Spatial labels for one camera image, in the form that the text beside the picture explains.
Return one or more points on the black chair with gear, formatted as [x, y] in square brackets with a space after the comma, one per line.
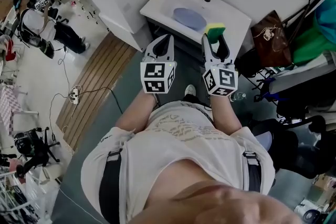
[31, 147]

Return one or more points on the pink checkered tablecloth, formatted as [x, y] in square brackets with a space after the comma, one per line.
[8, 107]

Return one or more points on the white power strip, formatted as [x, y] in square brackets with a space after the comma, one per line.
[74, 95]

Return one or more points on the wooden slatted floor mat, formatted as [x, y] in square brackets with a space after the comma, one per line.
[97, 86]

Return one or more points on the black folding rack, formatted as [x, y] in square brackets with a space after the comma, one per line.
[302, 15]

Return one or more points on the person's white t-shirt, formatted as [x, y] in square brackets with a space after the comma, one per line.
[189, 144]

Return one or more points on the pale blue plate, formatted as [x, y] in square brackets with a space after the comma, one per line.
[188, 17]

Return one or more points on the clear plastic water bottle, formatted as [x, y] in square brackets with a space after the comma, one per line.
[237, 96]

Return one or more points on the red chair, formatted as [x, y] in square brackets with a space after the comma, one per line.
[10, 49]

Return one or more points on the brown leather bag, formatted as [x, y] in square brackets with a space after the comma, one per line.
[271, 39]

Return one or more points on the black office chair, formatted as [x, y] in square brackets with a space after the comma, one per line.
[288, 147]

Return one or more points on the yellow green sponge scrubber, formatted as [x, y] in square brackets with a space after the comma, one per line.
[214, 31]

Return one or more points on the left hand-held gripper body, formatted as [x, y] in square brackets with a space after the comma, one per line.
[155, 74]

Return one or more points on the person's left forearm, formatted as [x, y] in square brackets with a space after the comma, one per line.
[136, 112]

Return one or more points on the person's white shoe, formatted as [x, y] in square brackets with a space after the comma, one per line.
[190, 89]

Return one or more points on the green cloth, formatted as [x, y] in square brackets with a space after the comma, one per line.
[315, 42]

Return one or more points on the white sink basin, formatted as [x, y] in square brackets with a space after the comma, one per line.
[228, 17]

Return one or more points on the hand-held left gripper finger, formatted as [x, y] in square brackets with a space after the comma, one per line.
[171, 49]
[151, 49]

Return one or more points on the person's right forearm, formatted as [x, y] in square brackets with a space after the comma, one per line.
[224, 112]

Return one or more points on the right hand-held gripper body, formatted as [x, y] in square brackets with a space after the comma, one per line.
[223, 78]

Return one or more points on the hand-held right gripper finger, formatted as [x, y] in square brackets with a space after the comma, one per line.
[224, 49]
[206, 51]

